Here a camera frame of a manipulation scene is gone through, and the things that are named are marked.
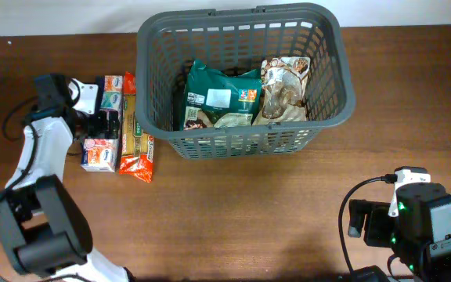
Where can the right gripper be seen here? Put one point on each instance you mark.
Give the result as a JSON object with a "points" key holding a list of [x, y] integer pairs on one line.
{"points": [[358, 218]]}

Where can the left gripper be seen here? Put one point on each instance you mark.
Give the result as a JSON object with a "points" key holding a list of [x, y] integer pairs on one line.
{"points": [[106, 124]]}

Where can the blue Kleenex tissue pack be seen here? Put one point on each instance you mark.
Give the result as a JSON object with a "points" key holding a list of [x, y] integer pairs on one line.
{"points": [[101, 155]]}

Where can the orange spaghetti packet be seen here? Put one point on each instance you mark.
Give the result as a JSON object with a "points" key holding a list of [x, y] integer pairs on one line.
{"points": [[137, 146]]}

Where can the dark green snack bag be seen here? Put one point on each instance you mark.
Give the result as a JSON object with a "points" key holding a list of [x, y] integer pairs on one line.
{"points": [[212, 99]]}

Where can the grey plastic slotted basket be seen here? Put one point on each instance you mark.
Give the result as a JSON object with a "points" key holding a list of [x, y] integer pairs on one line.
{"points": [[234, 42]]}

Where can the beige Pantree pouch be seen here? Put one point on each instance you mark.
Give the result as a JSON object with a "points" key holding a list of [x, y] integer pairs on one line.
{"points": [[284, 81]]}

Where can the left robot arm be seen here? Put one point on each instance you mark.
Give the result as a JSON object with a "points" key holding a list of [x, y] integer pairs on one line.
{"points": [[42, 230]]}

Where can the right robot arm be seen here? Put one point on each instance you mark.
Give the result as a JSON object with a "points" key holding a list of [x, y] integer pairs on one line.
{"points": [[419, 234]]}

